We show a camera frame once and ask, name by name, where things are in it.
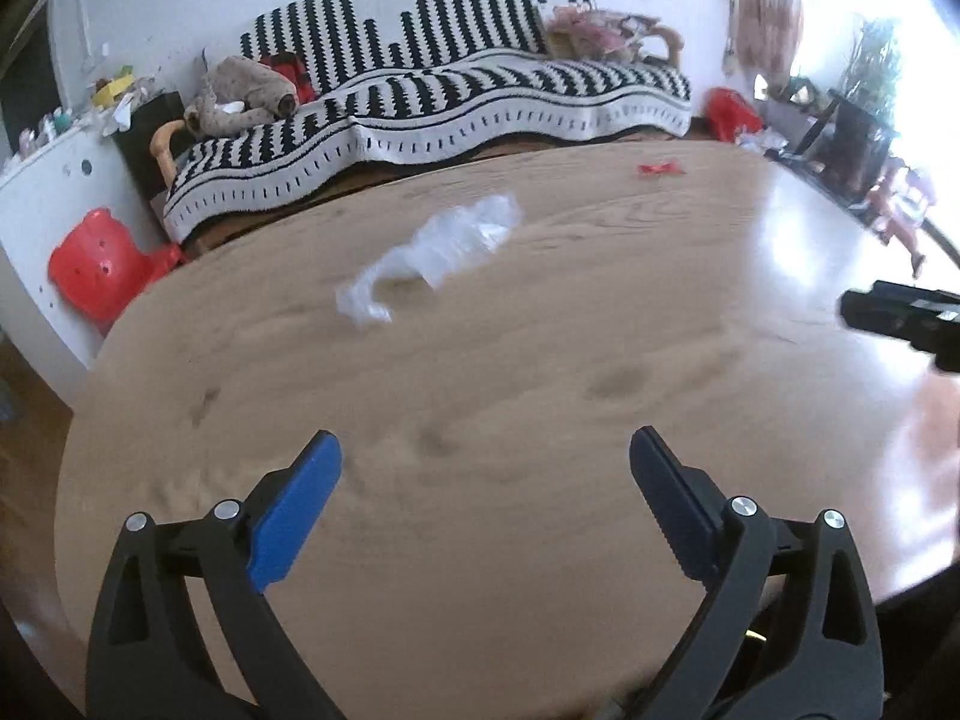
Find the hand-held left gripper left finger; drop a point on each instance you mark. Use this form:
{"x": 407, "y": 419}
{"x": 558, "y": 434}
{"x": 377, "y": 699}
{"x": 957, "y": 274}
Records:
{"x": 292, "y": 517}

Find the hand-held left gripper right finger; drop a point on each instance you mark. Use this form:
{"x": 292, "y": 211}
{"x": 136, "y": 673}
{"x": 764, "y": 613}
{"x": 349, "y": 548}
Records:
{"x": 675, "y": 510}

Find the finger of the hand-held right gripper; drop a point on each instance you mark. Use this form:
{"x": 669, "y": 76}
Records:
{"x": 870, "y": 313}

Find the clear plastic wrap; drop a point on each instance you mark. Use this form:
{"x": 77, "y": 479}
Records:
{"x": 442, "y": 247}

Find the black chair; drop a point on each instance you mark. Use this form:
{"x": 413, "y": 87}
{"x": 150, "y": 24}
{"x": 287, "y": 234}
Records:
{"x": 855, "y": 139}

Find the red plastic bag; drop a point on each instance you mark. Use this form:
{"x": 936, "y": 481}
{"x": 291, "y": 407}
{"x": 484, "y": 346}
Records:
{"x": 731, "y": 112}

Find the small red wrapper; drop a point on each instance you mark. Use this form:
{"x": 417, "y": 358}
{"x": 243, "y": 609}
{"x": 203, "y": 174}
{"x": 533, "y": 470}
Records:
{"x": 661, "y": 167}

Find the patterned curtain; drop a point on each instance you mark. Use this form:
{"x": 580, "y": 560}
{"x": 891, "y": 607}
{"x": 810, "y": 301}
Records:
{"x": 769, "y": 15}

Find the red bear-shaped plastic chair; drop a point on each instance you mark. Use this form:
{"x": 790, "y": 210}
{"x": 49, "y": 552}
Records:
{"x": 97, "y": 262}

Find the wooden sofa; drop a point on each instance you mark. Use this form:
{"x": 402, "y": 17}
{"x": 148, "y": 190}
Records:
{"x": 166, "y": 146}

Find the pink plush toy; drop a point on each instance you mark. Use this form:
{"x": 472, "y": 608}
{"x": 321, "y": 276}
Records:
{"x": 592, "y": 30}

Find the white cabinet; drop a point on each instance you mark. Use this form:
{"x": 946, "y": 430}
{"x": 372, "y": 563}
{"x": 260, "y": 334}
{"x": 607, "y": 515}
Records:
{"x": 45, "y": 202}

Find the black box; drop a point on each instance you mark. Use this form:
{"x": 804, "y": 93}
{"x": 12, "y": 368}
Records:
{"x": 146, "y": 131}

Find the striped black white sofa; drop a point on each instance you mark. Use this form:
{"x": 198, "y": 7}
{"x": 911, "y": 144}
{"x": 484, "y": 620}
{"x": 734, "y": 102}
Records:
{"x": 420, "y": 112}

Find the brown teddy bear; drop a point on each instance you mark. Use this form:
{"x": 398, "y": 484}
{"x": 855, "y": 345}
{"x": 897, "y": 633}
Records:
{"x": 240, "y": 90}

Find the red and black bag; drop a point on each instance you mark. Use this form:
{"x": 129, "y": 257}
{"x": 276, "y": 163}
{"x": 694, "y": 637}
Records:
{"x": 296, "y": 75}

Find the yellow toy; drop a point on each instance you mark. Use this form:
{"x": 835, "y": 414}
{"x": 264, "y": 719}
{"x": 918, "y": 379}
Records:
{"x": 111, "y": 90}

